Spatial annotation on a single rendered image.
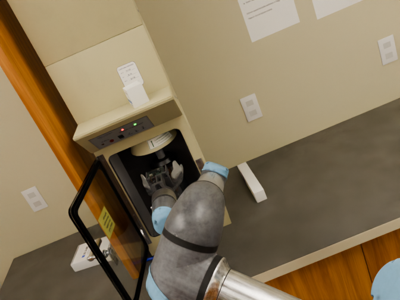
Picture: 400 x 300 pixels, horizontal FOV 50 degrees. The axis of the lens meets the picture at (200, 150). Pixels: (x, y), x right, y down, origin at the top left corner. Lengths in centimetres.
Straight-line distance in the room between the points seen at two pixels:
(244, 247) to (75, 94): 74
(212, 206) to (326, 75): 122
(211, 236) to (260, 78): 114
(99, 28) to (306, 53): 93
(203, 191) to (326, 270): 72
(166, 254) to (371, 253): 84
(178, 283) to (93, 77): 75
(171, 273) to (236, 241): 71
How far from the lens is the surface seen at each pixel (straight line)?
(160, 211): 121
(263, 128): 195
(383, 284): 85
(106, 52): 136
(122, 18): 134
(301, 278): 148
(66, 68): 138
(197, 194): 86
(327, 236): 143
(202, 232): 83
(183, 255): 83
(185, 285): 85
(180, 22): 178
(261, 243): 148
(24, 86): 132
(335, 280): 153
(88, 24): 135
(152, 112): 130
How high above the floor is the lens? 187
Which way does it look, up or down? 24 degrees down
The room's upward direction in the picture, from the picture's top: 24 degrees counter-clockwise
